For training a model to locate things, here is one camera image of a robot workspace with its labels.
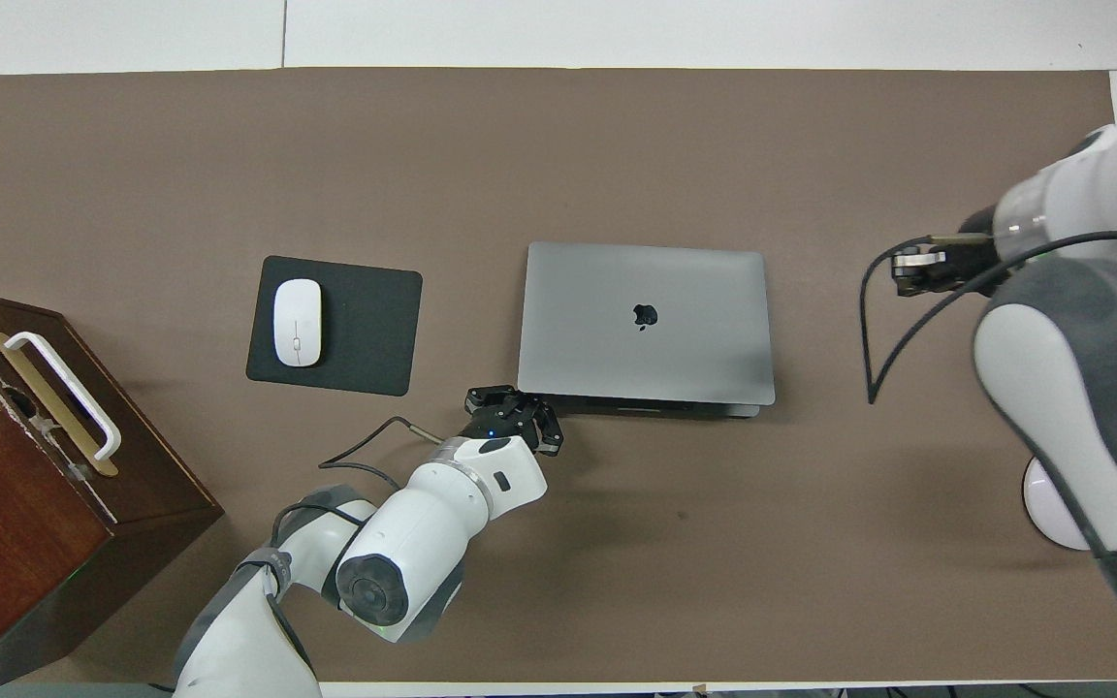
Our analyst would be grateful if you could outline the grey apple laptop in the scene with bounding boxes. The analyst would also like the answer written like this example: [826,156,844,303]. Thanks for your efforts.
[518,241,777,420]

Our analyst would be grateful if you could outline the black mouse pad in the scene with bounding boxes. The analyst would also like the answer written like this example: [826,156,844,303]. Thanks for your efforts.
[246,255,424,397]

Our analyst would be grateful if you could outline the white desk lamp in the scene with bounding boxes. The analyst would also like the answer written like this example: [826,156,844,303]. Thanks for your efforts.
[1022,456,1095,552]

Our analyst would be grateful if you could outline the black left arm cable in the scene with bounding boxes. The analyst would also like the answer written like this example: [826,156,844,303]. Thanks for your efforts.
[268,419,443,544]

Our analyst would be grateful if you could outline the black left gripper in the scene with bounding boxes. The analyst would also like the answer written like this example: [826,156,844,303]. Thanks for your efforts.
[462,386,564,457]

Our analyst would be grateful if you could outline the white computer mouse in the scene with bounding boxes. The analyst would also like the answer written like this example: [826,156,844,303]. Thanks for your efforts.
[273,279,324,367]

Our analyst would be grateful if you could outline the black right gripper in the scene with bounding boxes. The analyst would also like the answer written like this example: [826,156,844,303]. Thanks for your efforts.
[893,206,1008,295]

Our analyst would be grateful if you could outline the white box handle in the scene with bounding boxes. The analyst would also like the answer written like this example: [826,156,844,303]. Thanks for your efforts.
[4,332,123,461]

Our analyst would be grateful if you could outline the dark brown wooden box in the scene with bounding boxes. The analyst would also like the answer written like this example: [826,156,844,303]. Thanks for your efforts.
[0,283,225,694]

